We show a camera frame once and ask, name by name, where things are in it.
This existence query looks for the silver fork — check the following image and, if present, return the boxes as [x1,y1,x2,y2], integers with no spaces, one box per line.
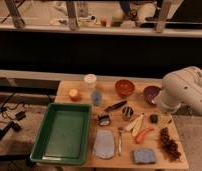
[118,127,122,156]

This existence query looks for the orange fruit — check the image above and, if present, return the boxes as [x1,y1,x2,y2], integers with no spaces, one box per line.
[69,89,81,101]

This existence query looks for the dark grape bunch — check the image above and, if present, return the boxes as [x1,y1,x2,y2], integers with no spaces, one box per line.
[160,127,181,161]

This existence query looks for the orange carrot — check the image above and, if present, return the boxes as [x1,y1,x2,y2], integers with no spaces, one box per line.
[135,128,154,144]

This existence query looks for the red bowl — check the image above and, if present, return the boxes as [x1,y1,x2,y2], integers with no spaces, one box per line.
[115,79,135,98]

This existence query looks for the green plastic tray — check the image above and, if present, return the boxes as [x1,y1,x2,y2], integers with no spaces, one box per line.
[30,103,91,165]

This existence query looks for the blue sponge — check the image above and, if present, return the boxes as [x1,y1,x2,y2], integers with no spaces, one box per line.
[133,148,156,164]

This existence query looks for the small black block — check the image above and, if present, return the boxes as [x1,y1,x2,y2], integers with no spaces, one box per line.
[150,114,158,123]

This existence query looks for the grey folded cloth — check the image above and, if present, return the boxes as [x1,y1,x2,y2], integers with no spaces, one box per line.
[93,129,115,160]

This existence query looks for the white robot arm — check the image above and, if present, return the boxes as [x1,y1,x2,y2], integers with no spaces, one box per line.
[154,66,202,116]

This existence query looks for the white banana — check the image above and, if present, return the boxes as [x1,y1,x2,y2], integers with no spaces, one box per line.
[124,114,143,132]

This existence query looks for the purple bowl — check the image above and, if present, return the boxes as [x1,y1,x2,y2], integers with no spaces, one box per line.
[143,86,161,105]

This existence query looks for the black handled knife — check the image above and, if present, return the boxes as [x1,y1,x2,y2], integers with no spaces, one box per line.
[104,100,127,112]

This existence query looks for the white lidded cup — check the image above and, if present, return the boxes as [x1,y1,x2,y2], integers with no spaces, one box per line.
[84,74,97,90]

